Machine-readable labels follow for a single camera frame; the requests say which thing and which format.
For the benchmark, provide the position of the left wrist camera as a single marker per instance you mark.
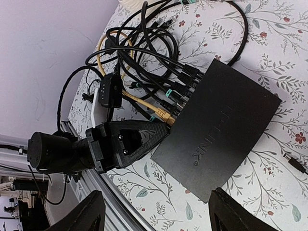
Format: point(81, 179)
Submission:
point(107, 97)

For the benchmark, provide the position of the black network switch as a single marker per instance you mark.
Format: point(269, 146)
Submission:
point(218, 127)

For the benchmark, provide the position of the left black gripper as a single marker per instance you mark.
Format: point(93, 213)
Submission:
point(118, 144)

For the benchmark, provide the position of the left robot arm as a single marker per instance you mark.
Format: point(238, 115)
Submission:
point(61, 152)

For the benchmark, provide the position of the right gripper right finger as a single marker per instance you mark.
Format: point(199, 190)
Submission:
point(228, 215)

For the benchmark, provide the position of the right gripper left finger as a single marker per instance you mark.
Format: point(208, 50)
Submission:
point(88, 215)

